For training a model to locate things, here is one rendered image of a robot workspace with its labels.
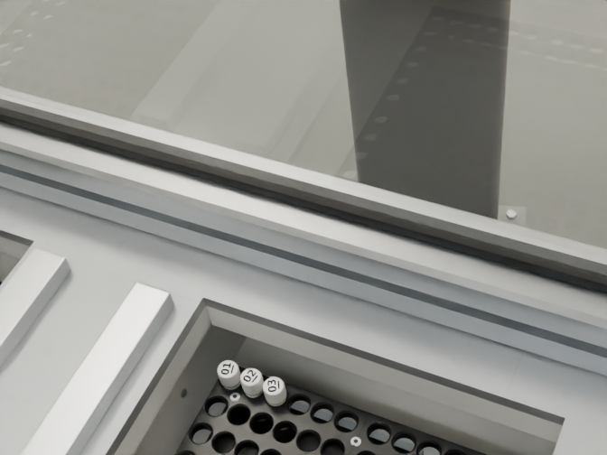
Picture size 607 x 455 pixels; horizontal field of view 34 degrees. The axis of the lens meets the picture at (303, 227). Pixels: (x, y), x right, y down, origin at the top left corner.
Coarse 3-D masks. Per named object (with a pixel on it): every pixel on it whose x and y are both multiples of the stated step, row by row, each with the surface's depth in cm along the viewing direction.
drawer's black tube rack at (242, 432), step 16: (208, 400) 55; (224, 400) 55; (240, 400) 55; (208, 416) 54; (224, 416) 54; (240, 416) 56; (256, 416) 54; (272, 416) 54; (368, 416) 53; (192, 432) 54; (224, 432) 54; (240, 432) 53; (256, 432) 53; (272, 432) 53; (288, 432) 56; (304, 432) 53; (320, 432) 53; (192, 448) 53; (208, 448) 53; (224, 448) 56; (240, 448) 53; (256, 448) 53; (272, 448) 53; (288, 448) 52; (304, 448) 56; (320, 448) 52; (336, 448) 55; (352, 448) 52; (368, 448) 52; (400, 448) 55
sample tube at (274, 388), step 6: (270, 378) 54; (276, 378) 54; (264, 384) 54; (270, 384) 54; (276, 384) 54; (282, 384) 54; (264, 390) 54; (270, 390) 53; (276, 390) 53; (282, 390) 53; (270, 396) 53; (276, 396) 53; (282, 396) 54; (270, 402) 54; (276, 402) 54; (282, 402) 54
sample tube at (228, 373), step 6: (228, 360) 55; (222, 366) 55; (228, 366) 55; (234, 366) 55; (222, 372) 55; (228, 372) 54; (234, 372) 54; (222, 378) 54; (228, 378) 54; (234, 378) 55; (222, 384) 55; (228, 384) 55; (234, 384) 55
